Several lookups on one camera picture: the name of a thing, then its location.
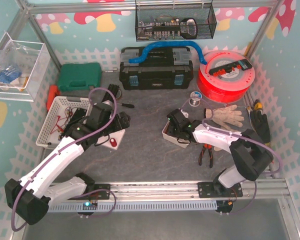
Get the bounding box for blue white glove in box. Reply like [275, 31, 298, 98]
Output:
[0, 65, 22, 85]

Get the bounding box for solder wire spool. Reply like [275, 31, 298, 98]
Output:
[188, 91, 203, 107]

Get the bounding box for white knit glove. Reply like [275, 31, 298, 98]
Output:
[213, 146, 222, 152]
[205, 104, 245, 131]

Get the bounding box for red filament spool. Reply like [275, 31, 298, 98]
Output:
[197, 50, 256, 104]

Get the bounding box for orange tool handle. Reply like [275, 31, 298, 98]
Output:
[46, 84, 60, 111]

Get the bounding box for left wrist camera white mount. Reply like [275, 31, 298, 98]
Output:
[102, 100, 114, 119]

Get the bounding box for black aluminium extrusion bar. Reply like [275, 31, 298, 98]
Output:
[102, 84, 120, 102]

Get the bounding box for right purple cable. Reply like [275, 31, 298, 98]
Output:
[181, 97, 283, 216]

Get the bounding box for white knit glove lower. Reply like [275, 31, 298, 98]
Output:
[213, 146, 222, 152]

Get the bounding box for green plastic tool case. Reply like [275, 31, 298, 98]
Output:
[56, 62, 102, 92]

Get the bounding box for black plastic toolbox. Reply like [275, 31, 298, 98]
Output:
[119, 46, 194, 91]

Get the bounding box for white perforated plastic basket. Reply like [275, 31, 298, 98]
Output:
[36, 96, 90, 150]

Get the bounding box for black wire mesh basket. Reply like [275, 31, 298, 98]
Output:
[135, 0, 217, 42]

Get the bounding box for black device in basket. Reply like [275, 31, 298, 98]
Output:
[58, 107, 87, 141]

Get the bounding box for white knit glove upper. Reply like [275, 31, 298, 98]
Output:
[205, 104, 245, 131]

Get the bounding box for clear acrylic wall box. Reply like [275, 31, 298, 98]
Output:
[0, 32, 51, 102]

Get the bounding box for orange handled pliers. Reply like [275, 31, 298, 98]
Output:
[198, 143, 215, 169]

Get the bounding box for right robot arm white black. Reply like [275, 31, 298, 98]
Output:
[167, 108, 274, 197]

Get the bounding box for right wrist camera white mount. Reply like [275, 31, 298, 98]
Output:
[180, 109, 189, 118]

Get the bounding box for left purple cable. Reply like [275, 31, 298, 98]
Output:
[11, 87, 120, 232]

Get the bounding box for black terminal strip red buttons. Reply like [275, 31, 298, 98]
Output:
[208, 59, 253, 77]

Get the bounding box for brown kapton tape roll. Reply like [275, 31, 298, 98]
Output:
[115, 89, 122, 101]

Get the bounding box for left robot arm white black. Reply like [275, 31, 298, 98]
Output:
[4, 102, 131, 225]

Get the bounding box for small black screwdriver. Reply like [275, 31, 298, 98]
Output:
[117, 103, 135, 109]

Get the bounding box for blue corrugated hose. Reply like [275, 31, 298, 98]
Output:
[128, 40, 209, 66]

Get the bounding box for black rubber glove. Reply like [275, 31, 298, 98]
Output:
[249, 110, 271, 147]

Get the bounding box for white peg base plate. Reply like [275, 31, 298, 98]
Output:
[96, 129, 126, 150]

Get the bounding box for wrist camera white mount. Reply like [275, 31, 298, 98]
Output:
[102, 100, 114, 119]
[180, 109, 189, 118]

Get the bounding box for white tray of springs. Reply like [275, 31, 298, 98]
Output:
[161, 120, 190, 149]

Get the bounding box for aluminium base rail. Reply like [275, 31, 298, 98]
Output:
[110, 178, 291, 201]

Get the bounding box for grey slotted cable duct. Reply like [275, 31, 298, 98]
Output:
[48, 200, 218, 213]

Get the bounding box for purple cable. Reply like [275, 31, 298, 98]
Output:
[181, 97, 283, 216]
[11, 87, 120, 232]

